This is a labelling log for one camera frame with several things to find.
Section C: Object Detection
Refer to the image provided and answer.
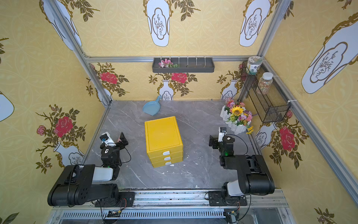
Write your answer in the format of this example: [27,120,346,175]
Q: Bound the black wire mesh basket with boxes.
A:
[243,66,291,123]

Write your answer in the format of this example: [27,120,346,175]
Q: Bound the jar with patterned label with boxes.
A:
[246,56,263,75]

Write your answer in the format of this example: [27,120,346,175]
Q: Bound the dark grey wall shelf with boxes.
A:
[152,57,215,73]

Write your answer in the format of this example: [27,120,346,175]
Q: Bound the yellow drawer cabinet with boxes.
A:
[145,116,184,168]

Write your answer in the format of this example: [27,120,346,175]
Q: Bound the flowers in white fence pot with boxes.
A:
[220,98,253,135]

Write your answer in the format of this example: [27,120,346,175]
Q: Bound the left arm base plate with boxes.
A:
[95,191,135,208]

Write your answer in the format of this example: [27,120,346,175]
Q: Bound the clear jar white lid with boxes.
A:
[256,72,273,95]

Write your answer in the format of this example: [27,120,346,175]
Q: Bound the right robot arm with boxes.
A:
[209,135,275,198]

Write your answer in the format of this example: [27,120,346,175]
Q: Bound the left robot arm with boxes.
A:
[47,132,129,207]

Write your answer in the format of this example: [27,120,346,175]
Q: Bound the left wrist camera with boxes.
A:
[100,132,116,147]

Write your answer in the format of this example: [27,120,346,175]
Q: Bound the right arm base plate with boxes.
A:
[204,191,248,207]

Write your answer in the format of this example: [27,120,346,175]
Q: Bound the blue plastic dustpan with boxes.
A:
[142,95,161,116]

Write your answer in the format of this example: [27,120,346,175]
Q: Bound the small pink flowers on shelf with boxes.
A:
[158,59,179,68]

